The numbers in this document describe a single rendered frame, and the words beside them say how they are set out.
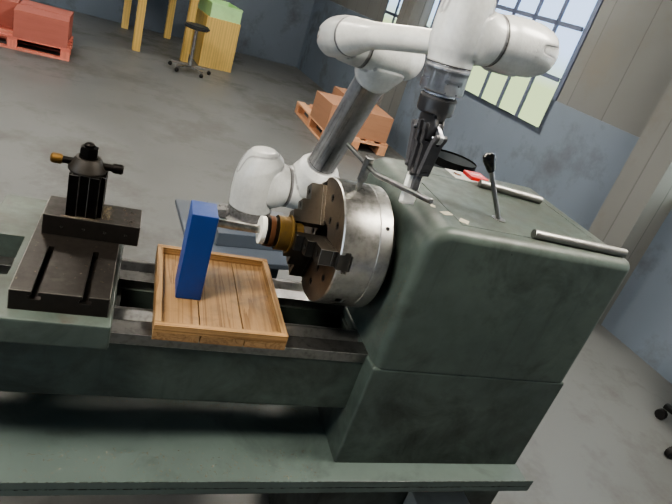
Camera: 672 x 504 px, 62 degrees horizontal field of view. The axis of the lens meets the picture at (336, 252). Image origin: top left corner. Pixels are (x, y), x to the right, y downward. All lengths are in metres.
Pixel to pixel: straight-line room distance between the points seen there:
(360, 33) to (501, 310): 0.76
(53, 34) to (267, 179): 5.39
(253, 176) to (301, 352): 0.76
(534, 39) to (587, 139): 3.78
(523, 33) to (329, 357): 0.83
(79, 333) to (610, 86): 4.40
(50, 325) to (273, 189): 0.98
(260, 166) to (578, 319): 1.08
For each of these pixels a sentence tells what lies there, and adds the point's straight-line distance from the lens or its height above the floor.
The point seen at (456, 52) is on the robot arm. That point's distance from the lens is 1.13.
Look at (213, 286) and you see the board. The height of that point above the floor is 0.89.
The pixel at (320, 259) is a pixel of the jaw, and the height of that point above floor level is 1.09.
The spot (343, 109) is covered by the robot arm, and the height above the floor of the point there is 1.31.
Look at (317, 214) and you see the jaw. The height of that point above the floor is 1.14.
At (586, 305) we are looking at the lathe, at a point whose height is 1.12.
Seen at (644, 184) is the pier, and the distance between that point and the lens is 4.26.
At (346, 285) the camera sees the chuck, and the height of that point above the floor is 1.05.
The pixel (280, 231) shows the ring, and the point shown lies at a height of 1.10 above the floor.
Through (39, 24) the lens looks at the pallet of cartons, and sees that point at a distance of 7.11.
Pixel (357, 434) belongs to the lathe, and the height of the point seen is 0.64.
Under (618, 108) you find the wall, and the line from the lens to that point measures 4.88.
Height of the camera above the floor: 1.65
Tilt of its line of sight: 25 degrees down
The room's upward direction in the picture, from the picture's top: 19 degrees clockwise
